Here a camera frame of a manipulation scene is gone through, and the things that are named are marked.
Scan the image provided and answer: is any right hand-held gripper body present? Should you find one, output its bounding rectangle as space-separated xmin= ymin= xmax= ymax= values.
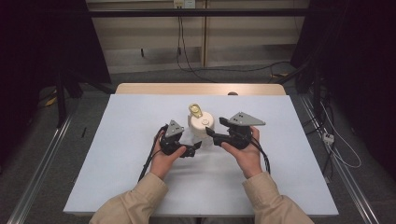
xmin=214 ymin=111 xmax=266 ymax=150

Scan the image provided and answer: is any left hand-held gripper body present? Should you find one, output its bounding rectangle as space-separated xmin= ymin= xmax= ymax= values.
xmin=159 ymin=119 xmax=197 ymax=158

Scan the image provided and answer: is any clear bottle with cream lid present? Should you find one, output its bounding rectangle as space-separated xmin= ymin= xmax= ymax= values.
xmin=187 ymin=103 xmax=216 ymax=147

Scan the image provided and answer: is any person's left hand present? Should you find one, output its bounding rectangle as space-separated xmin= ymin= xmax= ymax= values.
xmin=149 ymin=136 xmax=187 ymax=181

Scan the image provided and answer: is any person's right hand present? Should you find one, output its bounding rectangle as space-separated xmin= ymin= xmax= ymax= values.
xmin=221 ymin=125 xmax=264 ymax=180

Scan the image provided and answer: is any wooden table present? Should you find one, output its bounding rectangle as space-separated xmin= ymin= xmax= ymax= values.
xmin=115 ymin=82 xmax=287 ymax=96

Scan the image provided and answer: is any white table mat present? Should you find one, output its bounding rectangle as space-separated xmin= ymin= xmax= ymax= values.
xmin=63 ymin=93 xmax=340 ymax=217

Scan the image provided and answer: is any black metal stand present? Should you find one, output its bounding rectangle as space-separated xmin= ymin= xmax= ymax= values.
xmin=276 ymin=58 xmax=326 ymax=126
xmin=53 ymin=68 xmax=117 ymax=129

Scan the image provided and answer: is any black horizontal bar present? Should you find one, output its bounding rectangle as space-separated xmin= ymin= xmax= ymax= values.
xmin=88 ymin=7 xmax=312 ymax=19

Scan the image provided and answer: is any yellow floor tape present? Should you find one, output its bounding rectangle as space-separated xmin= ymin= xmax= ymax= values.
xmin=44 ymin=95 xmax=59 ymax=107

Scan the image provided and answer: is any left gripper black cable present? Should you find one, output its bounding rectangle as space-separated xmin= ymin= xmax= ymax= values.
xmin=137 ymin=123 xmax=169 ymax=183

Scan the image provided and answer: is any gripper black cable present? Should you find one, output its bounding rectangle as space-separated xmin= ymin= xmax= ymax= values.
xmin=249 ymin=135 xmax=272 ymax=175
xmin=137 ymin=123 xmax=169 ymax=183

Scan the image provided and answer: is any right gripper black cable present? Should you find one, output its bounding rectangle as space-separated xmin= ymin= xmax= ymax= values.
xmin=249 ymin=135 xmax=272 ymax=175

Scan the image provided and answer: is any black hanging wall cable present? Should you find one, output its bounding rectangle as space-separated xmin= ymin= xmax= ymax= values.
xmin=176 ymin=15 xmax=293 ymax=84

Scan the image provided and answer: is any white floor cable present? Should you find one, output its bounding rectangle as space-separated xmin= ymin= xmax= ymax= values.
xmin=319 ymin=102 xmax=362 ymax=169

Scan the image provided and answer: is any aluminium floor rail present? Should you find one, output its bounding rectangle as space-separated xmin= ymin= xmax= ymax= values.
xmin=6 ymin=114 xmax=75 ymax=224
xmin=298 ymin=94 xmax=381 ymax=224

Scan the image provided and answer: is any white wall outlet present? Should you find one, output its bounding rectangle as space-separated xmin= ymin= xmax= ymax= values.
xmin=173 ymin=0 xmax=197 ymax=9

